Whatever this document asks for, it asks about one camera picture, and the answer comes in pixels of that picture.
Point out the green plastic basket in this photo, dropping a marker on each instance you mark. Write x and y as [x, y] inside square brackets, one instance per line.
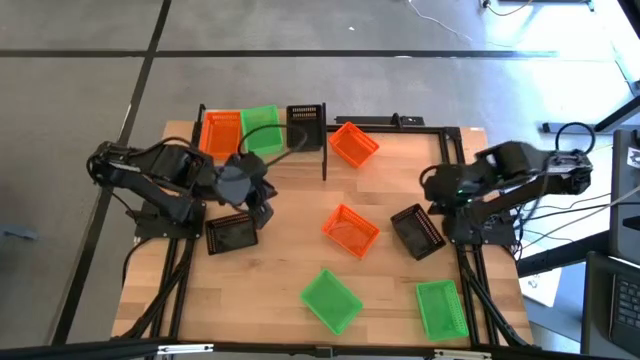
[262, 140]
[331, 301]
[442, 310]

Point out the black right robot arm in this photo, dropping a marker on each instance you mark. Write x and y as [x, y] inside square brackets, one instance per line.
[525, 165]

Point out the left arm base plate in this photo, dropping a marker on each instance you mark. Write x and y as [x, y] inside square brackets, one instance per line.
[150, 231]

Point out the white paper sheet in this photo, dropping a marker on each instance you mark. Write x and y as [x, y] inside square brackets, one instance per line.
[542, 290]

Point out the grey desk foot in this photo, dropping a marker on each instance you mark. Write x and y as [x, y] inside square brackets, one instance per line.
[565, 128]

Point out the black rig crossbar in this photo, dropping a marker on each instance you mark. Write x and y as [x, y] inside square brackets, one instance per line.
[75, 354]

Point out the black plastic basket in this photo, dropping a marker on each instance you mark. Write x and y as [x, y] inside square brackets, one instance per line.
[231, 235]
[417, 232]
[314, 125]

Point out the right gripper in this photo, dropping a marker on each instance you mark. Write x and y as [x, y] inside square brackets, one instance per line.
[447, 185]

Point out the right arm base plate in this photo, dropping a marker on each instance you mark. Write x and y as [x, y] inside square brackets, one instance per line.
[495, 236]

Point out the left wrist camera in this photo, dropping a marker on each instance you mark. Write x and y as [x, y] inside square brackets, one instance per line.
[252, 162]

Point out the orange plastic basket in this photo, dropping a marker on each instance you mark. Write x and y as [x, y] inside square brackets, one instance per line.
[350, 231]
[352, 145]
[220, 135]

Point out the black computer case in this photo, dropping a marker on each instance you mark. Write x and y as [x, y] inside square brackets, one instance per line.
[625, 210]

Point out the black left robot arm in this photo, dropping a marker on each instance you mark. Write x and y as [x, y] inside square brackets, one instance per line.
[165, 162]

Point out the black desk leg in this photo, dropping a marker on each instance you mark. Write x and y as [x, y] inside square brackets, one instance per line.
[560, 257]

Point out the black laptop keyboard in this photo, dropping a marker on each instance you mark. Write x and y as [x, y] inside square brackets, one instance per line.
[625, 305]

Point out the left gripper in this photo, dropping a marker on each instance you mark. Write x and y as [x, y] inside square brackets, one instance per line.
[234, 185]

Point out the black aluminium table frame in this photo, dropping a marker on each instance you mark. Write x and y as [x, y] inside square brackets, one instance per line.
[470, 300]

